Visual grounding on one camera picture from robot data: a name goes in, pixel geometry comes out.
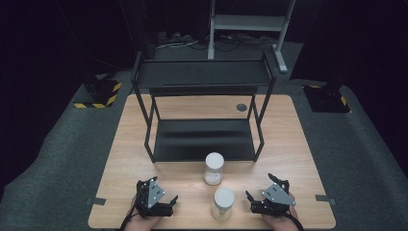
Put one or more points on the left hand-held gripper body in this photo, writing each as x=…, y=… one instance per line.
x=156, y=194

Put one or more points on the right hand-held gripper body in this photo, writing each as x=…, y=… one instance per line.
x=277, y=194

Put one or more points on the jar of yellowish contents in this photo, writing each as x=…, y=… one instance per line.
x=224, y=198

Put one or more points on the jar of white powder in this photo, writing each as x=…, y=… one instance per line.
x=214, y=162

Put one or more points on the black metal two-tier shelf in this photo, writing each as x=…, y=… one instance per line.
x=205, y=72

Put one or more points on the person's right hand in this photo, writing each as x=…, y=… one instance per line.
x=284, y=223

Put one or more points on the person's left hand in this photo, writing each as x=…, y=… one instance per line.
x=141, y=223

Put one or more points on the grey tape strip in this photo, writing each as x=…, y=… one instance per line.
x=324, y=199
x=96, y=201

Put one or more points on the round dark table grommet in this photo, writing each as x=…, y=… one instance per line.
x=242, y=107

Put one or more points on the black base with hazard tape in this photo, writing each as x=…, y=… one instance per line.
x=99, y=93
x=327, y=97

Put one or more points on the grey metal stand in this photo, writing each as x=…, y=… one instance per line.
x=248, y=22

